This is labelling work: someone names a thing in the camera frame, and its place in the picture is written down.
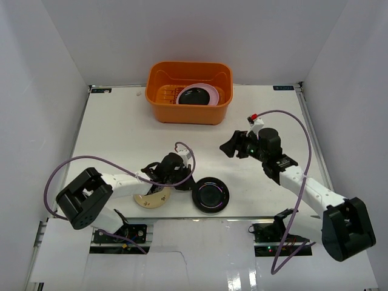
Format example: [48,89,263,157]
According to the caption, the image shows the left corner label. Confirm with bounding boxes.
[90,88,112,94]

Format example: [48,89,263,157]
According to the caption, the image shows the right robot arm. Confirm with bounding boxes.
[219,128,376,262]

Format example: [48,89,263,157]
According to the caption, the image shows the orange plastic bin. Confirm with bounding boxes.
[145,61,233,125]

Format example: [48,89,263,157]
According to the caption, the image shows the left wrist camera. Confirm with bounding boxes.
[175,145,193,167]

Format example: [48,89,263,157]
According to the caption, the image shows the right corner label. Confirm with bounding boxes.
[273,85,295,91]

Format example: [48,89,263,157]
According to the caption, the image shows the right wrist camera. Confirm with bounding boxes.
[246,113,264,137]

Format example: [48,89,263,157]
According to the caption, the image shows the purple cable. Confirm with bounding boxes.
[270,109,313,275]
[44,141,197,254]

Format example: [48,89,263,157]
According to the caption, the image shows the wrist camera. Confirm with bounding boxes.
[246,113,264,137]
[175,145,193,167]

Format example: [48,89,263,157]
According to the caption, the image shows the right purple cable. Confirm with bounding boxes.
[270,109,313,275]

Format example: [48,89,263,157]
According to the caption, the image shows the yellow floral plate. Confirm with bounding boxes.
[133,187,171,209]

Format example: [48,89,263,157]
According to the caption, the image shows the pink plate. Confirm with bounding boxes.
[175,83,219,105]

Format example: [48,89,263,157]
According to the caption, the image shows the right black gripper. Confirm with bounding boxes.
[219,130,267,163]

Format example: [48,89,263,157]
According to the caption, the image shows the corner label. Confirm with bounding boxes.
[90,88,112,94]
[273,85,295,91]

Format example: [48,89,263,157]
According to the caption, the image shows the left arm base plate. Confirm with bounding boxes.
[92,224,147,244]

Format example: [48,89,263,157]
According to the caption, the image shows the black plate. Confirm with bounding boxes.
[177,87,210,105]
[192,177,230,214]

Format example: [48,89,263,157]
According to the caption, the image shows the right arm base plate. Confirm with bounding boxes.
[248,223,307,246]

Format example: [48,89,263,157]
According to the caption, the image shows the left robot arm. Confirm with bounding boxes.
[56,149,195,242]

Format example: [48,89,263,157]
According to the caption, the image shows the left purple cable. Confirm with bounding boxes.
[44,141,197,254]

